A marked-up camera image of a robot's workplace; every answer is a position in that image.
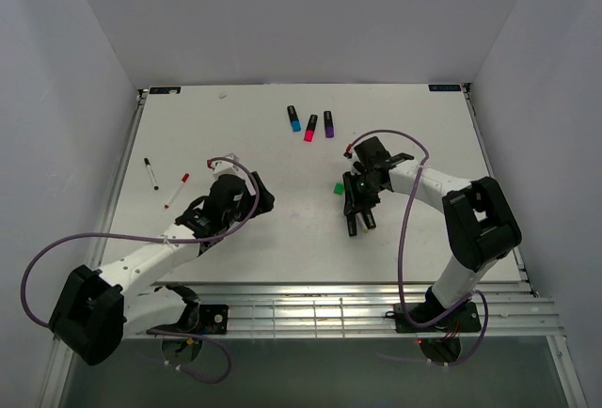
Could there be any purple cap black highlighter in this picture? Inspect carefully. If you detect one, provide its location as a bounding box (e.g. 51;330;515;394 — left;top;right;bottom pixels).
323;110;335;138

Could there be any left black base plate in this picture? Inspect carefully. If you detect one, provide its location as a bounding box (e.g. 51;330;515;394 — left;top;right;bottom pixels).
145;303;230;337

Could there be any orange black highlighter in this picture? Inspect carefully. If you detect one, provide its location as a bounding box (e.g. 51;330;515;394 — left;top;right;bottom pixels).
362;210;376;230

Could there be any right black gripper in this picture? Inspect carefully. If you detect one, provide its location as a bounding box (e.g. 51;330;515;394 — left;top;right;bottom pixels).
342;169;384;215

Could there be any left blue corner label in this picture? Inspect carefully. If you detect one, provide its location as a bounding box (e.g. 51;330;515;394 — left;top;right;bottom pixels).
149;86;182;95

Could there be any blue cap black highlighter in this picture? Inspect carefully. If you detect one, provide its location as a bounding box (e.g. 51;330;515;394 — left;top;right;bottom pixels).
287;105;301;133

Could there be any black cap white marker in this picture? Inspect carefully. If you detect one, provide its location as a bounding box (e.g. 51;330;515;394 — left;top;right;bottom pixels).
143;157;159;191

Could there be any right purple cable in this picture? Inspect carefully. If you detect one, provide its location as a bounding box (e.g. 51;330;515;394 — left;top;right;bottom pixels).
345;129;489;367

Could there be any pink cap black highlighter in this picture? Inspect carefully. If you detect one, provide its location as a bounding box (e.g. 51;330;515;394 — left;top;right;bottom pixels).
304;114;318;142

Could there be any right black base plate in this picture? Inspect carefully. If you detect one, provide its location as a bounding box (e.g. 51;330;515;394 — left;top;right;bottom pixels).
385;302;482;333

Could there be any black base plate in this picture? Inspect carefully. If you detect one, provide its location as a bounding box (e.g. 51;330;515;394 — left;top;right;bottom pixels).
385;302;482;333
145;303;230;337

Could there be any red cap white marker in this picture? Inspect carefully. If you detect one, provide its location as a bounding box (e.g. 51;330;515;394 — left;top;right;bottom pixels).
164;173;190;209

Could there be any right blue corner label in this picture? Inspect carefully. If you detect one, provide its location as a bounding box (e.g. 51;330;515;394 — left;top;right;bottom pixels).
428;84;462;92

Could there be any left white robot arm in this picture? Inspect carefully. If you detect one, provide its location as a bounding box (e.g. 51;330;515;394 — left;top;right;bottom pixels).
49;172;276;366

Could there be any blue corner label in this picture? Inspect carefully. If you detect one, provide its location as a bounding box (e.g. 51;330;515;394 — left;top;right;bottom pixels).
428;84;462;92
149;86;182;95

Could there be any green cap black highlighter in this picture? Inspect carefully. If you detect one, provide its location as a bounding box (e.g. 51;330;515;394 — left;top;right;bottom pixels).
346;214;357;237

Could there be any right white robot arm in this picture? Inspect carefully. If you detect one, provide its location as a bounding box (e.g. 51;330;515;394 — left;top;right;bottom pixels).
342;132;522;330

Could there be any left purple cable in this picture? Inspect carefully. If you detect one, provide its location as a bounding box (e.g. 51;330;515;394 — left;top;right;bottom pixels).
21;156;261;384

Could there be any purple cable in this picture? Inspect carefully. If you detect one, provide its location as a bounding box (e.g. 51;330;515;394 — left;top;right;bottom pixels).
21;156;261;384
345;129;489;367

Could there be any aluminium frame rail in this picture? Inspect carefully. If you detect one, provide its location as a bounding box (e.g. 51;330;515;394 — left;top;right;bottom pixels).
54;283;565;341

